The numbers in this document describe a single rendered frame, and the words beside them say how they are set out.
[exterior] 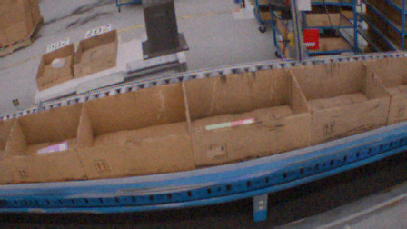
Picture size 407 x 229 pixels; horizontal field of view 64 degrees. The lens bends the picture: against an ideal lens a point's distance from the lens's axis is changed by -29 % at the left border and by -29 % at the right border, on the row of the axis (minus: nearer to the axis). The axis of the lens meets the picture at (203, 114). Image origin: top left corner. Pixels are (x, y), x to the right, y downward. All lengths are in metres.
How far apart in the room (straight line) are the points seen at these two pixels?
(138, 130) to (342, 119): 0.78
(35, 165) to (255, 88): 0.91
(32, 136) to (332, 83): 1.32
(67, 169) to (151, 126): 0.43
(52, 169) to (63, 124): 0.29
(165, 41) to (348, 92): 1.15
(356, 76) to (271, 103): 0.43
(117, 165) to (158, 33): 1.15
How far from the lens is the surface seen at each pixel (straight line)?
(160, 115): 1.62
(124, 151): 1.35
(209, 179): 1.36
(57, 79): 2.49
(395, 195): 2.19
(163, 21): 2.36
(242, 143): 1.36
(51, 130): 1.73
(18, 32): 5.93
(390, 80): 1.87
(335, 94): 1.74
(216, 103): 1.61
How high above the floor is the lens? 1.85
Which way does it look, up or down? 35 degrees down
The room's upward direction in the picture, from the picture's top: 9 degrees counter-clockwise
